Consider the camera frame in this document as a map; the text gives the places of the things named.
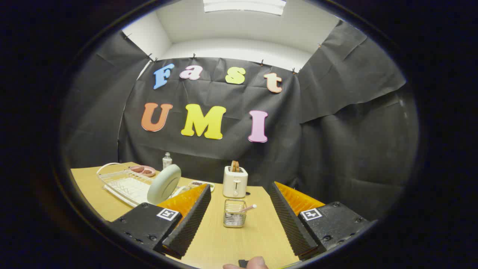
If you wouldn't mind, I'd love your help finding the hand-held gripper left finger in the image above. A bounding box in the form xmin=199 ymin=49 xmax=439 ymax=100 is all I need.
xmin=108 ymin=183 xmax=212 ymax=260

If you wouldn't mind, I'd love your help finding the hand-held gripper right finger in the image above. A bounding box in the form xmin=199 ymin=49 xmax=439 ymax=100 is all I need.
xmin=269 ymin=182 xmax=370 ymax=261

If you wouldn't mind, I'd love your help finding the metal wire basket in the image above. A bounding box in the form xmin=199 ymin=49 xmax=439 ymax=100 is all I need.
xmin=223 ymin=199 xmax=247 ymax=228

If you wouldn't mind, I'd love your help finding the pink handled spoon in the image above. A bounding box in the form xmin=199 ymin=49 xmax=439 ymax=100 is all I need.
xmin=232 ymin=204 xmax=257 ymax=217

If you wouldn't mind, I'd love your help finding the pale green plate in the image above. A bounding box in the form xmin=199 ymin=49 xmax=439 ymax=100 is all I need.
xmin=147 ymin=164 xmax=182 ymax=205

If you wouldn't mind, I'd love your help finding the white wire dish rack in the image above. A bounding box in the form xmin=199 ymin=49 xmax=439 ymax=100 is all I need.
xmin=96 ymin=162 xmax=187 ymax=208

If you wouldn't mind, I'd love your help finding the pink plate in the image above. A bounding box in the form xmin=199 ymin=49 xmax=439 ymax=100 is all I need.
xmin=129 ymin=166 xmax=156 ymax=177

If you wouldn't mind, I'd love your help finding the white divided grain tray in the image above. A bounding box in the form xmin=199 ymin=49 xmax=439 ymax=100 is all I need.
xmin=187 ymin=180 xmax=215 ymax=193

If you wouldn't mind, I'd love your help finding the cream white toaster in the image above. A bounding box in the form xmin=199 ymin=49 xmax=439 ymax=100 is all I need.
xmin=223 ymin=166 xmax=248 ymax=198

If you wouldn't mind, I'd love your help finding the ceiling light panel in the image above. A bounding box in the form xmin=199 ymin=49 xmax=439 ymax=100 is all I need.
xmin=204 ymin=0 xmax=287 ymax=16

